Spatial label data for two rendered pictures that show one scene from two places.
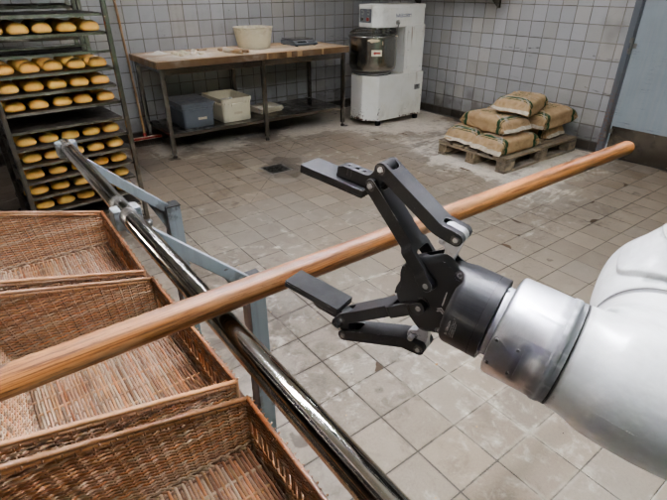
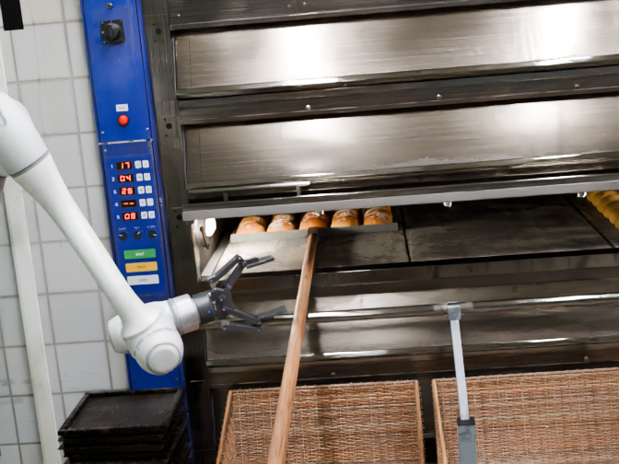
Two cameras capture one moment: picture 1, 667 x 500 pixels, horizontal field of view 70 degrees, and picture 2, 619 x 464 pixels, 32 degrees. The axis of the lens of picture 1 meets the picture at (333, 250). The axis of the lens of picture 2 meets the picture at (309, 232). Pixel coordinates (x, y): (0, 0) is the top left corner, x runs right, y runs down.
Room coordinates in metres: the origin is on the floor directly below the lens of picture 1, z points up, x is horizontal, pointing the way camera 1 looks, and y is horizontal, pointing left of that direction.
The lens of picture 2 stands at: (2.16, -1.81, 1.96)
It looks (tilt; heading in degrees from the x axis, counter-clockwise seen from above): 13 degrees down; 131
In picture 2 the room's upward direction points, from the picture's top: 5 degrees counter-clockwise
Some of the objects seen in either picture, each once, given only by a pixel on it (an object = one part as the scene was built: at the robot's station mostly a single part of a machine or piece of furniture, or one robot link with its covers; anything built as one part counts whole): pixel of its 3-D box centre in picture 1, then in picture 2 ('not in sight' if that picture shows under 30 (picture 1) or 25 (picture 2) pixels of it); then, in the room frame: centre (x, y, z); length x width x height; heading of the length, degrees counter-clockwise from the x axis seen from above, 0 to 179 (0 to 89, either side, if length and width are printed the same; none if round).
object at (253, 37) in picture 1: (253, 37); not in sight; (5.64, 0.87, 1.01); 0.43 x 0.42 x 0.21; 127
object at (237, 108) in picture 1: (226, 105); not in sight; (5.32, 1.16, 0.35); 0.50 x 0.36 x 0.24; 38
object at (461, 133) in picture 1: (475, 131); not in sight; (4.75, -1.43, 0.22); 0.62 x 0.36 x 0.15; 132
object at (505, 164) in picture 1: (507, 145); not in sight; (4.78, -1.78, 0.07); 1.20 x 0.80 x 0.14; 127
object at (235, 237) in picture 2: not in sight; (315, 220); (-0.18, 0.92, 1.20); 0.55 x 0.36 x 0.03; 37
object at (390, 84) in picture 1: (382, 64); not in sight; (6.15, -0.60, 0.66); 0.92 x 0.59 x 1.32; 127
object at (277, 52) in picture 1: (248, 92); not in sight; (5.49, 0.94, 0.45); 2.20 x 0.80 x 0.90; 127
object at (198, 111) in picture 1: (190, 110); not in sight; (5.07, 1.50, 0.35); 0.50 x 0.36 x 0.24; 37
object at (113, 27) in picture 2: not in sight; (110, 23); (-0.13, 0.09, 1.92); 0.06 x 0.04 x 0.11; 37
